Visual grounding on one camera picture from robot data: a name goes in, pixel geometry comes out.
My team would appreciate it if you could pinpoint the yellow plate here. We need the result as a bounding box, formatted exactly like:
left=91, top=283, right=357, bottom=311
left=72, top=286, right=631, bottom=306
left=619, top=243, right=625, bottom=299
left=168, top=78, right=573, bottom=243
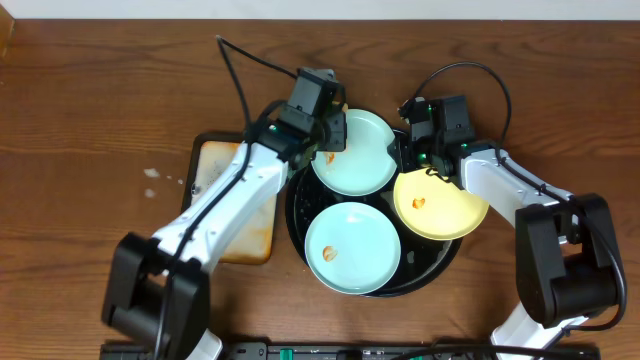
left=393, top=168, right=489, bottom=241

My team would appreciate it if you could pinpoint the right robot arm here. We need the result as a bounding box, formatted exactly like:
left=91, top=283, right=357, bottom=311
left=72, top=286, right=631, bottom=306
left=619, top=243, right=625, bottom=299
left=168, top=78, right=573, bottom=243
left=394, top=96, right=628, bottom=359

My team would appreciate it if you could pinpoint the rectangular soapy black tray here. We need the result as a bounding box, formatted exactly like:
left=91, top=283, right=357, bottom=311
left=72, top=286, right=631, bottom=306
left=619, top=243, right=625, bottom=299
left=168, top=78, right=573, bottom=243
left=181, top=132, right=277, bottom=265

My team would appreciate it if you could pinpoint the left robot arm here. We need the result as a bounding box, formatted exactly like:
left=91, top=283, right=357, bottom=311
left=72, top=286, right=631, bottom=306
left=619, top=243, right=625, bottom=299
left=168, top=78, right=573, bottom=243
left=101, top=110, right=347, bottom=359

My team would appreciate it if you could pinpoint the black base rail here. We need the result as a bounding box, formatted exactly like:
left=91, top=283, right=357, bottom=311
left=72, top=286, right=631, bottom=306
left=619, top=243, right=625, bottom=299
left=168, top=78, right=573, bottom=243
left=98, top=340, right=601, bottom=360

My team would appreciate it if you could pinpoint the light blue plate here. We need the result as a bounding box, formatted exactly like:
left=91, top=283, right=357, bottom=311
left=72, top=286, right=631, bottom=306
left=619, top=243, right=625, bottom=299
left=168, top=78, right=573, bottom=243
left=311, top=109, right=397, bottom=196
left=304, top=202, right=401, bottom=295

